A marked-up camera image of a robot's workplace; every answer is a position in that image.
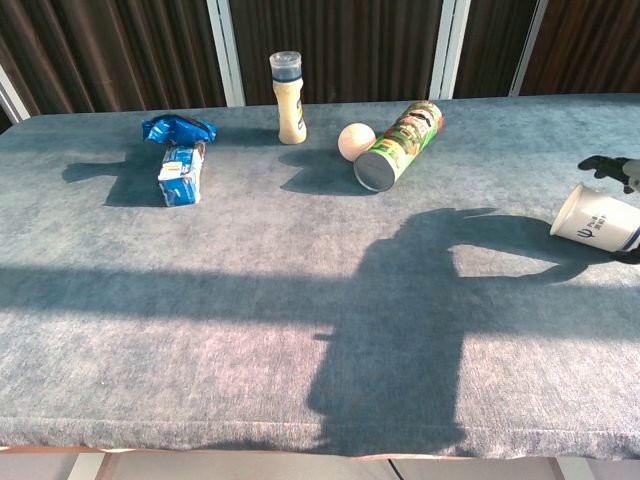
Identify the white frame post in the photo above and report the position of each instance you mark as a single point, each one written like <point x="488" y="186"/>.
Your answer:
<point x="529" y="47"/>
<point x="226" y="55"/>
<point x="450" y="50"/>
<point x="12" y="97"/>

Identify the cream white ball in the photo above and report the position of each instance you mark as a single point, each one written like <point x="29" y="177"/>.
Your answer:
<point x="352" y="140"/>

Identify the blue crumpled snack bag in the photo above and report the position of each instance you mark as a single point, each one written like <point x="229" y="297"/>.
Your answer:
<point x="175" y="129"/>

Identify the white paper cup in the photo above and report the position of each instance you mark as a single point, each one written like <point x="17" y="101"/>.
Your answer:
<point x="595" y="220"/>

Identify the blue and white carton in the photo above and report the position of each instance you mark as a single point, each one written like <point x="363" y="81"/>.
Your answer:
<point x="181" y="175"/>

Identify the green chips can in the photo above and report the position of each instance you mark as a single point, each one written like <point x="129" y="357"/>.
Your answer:
<point x="400" y="145"/>

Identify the blue table cloth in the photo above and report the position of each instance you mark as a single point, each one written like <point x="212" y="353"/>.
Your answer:
<point x="200" y="325"/>

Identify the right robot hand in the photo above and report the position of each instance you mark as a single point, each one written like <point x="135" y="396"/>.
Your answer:
<point x="612" y="167"/>

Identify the dressing bottle with clear cap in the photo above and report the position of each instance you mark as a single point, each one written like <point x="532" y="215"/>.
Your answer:
<point x="290" y="110"/>

